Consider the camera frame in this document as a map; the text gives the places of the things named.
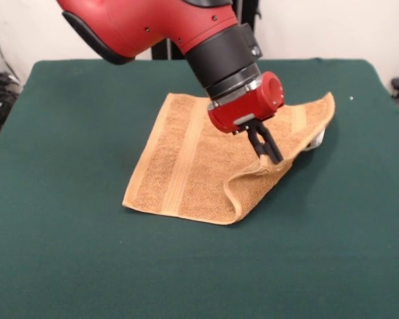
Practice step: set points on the tan terry towel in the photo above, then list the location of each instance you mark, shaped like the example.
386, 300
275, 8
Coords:
193, 166

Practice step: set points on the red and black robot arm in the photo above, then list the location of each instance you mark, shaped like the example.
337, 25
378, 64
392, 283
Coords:
153, 26

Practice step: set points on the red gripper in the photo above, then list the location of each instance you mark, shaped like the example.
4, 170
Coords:
249, 109

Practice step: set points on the dark green table cloth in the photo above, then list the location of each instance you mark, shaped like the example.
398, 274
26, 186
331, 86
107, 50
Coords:
86, 249

